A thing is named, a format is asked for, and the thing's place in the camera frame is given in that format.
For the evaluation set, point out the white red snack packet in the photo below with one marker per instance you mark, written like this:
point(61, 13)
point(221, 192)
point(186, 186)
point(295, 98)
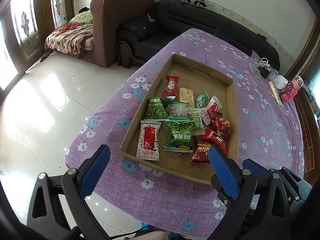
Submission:
point(214, 105)

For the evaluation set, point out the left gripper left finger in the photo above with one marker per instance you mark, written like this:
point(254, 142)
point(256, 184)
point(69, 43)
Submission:
point(57, 208)

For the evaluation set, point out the beige biscuit packet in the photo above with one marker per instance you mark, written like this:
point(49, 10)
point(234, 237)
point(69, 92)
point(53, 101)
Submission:
point(187, 95)

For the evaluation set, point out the black sofa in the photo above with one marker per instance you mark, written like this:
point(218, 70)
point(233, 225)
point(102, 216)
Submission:
point(143, 37)

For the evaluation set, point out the brown armchair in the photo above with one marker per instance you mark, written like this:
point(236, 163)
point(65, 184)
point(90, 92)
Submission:
point(108, 15)

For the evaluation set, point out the floral blanket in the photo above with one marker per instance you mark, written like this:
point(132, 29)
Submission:
point(70, 38)

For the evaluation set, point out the purple floral tablecloth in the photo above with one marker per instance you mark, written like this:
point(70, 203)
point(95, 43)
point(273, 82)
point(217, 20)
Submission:
point(269, 134)

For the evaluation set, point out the pink covered bottle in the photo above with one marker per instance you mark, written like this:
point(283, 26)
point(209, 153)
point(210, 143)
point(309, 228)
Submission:
point(291, 89)

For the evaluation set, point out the cream tube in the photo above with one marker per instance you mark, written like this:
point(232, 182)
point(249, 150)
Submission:
point(275, 93)

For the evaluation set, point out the cardboard tray box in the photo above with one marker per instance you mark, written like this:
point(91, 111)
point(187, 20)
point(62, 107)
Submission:
point(199, 78)

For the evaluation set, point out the clear green pastry packet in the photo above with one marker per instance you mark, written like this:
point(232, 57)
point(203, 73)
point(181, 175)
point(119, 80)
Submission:
point(177, 110)

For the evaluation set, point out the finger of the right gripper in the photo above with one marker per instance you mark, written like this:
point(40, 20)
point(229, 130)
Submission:
point(262, 174)
point(296, 188)

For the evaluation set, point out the black mug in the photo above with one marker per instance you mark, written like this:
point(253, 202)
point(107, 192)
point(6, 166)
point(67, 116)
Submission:
point(264, 71)

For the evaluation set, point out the small red snack packet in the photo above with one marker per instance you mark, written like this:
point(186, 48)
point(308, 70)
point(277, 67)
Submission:
point(170, 91)

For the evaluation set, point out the green candy wrapper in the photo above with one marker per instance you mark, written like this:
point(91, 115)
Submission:
point(201, 99)

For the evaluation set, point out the red snack with yellow label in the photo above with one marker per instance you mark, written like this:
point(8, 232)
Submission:
point(213, 138)

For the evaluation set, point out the cream green snack packet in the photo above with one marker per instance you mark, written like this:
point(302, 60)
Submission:
point(195, 116)

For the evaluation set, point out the wooden door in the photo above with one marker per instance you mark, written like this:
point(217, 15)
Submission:
point(25, 25)

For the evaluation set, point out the white bowl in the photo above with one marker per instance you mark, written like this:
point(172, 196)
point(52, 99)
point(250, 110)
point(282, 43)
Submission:
point(280, 82)

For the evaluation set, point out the white red long snack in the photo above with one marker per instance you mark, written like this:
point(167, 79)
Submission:
point(147, 148)

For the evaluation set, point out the olive green pouch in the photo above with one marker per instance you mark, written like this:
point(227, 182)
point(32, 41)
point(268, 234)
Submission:
point(255, 72)

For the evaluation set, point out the white gloved left hand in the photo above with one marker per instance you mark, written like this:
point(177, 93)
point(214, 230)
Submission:
point(155, 235)

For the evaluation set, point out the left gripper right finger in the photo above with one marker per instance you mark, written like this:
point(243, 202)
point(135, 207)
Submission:
point(237, 188)

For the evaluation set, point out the dark red gold-lettered snack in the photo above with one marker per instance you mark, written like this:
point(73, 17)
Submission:
point(201, 151)

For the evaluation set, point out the green pea snack packet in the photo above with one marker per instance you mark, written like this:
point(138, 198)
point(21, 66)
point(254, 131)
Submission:
point(156, 109)

